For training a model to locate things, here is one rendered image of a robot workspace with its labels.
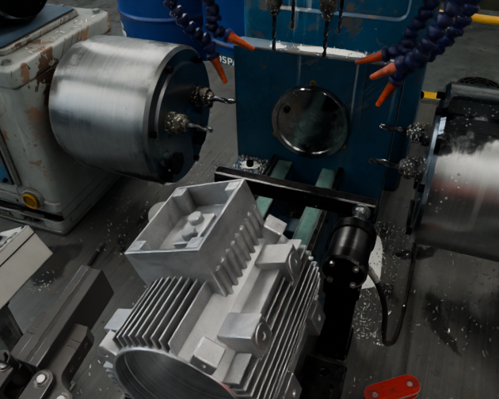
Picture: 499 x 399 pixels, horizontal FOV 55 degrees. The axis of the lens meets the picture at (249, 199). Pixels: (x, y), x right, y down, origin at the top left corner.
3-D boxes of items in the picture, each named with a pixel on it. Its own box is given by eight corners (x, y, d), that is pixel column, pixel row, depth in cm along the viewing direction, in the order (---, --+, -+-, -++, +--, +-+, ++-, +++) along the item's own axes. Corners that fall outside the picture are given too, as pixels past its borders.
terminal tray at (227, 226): (199, 231, 64) (174, 187, 60) (270, 226, 58) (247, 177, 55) (153, 299, 55) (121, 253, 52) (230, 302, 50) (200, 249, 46)
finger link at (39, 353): (25, 362, 28) (36, 366, 27) (93, 265, 32) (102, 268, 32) (45, 383, 30) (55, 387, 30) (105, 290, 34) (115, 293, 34)
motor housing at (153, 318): (220, 309, 73) (162, 211, 64) (340, 313, 63) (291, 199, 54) (154, 435, 59) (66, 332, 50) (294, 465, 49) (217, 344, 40)
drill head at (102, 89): (87, 115, 113) (58, 5, 97) (232, 143, 103) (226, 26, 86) (12, 176, 95) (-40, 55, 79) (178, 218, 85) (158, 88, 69)
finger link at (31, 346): (45, 383, 30) (36, 379, 30) (105, 290, 34) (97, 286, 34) (25, 362, 28) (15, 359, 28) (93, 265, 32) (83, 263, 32)
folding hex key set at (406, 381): (410, 378, 73) (413, 371, 72) (422, 397, 71) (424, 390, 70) (358, 393, 72) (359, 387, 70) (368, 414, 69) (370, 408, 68)
